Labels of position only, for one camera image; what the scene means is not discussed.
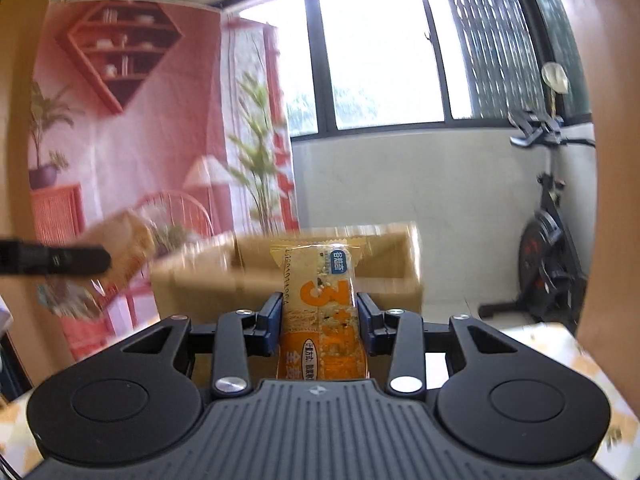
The black exercise bike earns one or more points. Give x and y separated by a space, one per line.
545 260

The orange and white snack packet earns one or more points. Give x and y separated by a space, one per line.
320 310

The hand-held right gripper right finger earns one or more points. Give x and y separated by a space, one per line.
364 325

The tan snack packet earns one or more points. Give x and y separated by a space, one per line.
125 245

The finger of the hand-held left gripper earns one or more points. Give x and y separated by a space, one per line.
60 258

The wooden cabinet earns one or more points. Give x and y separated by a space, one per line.
15 160

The cardboard box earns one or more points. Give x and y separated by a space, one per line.
210 280

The black framed window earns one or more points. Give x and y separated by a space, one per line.
380 45

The pink printed wall backdrop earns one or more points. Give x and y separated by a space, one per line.
165 135

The checkered flower tablecloth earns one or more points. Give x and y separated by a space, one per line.
575 360

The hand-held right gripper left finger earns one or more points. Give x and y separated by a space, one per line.
272 325

